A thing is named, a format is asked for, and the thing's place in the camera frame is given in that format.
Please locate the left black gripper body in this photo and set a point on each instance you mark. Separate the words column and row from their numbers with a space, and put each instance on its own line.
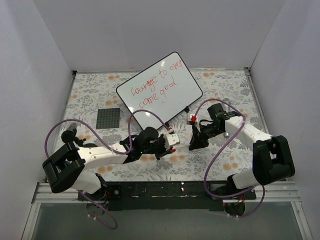
column 163, row 149

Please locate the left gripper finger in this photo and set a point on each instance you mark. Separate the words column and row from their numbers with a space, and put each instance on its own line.
column 166, row 148
column 159, row 155

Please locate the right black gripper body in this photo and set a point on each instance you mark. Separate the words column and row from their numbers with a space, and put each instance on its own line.
column 203, row 132

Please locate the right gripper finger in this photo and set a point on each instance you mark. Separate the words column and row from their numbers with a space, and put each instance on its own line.
column 196, row 135
column 197, row 143

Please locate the white marker pen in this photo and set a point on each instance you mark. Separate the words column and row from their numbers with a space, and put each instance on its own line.
column 182, row 148

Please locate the white board with black frame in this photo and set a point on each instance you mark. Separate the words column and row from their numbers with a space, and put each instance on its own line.
column 165, row 88

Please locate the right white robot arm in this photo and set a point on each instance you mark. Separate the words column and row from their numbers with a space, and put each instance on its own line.
column 271, row 155

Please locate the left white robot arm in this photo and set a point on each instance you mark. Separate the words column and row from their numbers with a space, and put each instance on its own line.
column 69, row 167

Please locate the silver microphone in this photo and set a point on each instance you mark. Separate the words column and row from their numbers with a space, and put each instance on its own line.
column 227, row 109

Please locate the dark grey studded baseplate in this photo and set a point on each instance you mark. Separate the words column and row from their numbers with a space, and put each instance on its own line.
column 108, row 118

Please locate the floral patterned table mat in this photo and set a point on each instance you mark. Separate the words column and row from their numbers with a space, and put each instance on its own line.
column 93, row 91

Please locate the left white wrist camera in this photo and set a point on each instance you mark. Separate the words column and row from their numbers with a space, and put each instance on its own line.
column 171, row 138

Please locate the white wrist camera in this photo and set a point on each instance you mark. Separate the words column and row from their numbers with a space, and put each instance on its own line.
column 192, row 121
column 171, row 138

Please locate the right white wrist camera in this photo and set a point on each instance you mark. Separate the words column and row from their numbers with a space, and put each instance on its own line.
column 192, row 121

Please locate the black front mounting rail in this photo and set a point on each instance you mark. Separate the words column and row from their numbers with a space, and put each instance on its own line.
column 163, row 195

